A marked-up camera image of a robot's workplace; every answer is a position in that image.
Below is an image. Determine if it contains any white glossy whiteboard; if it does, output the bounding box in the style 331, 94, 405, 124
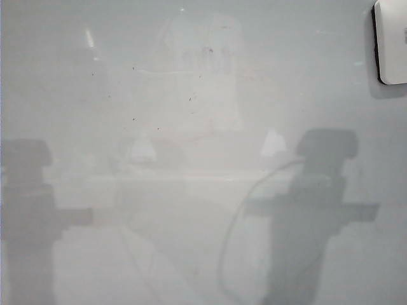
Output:
0, 0, 407, 305

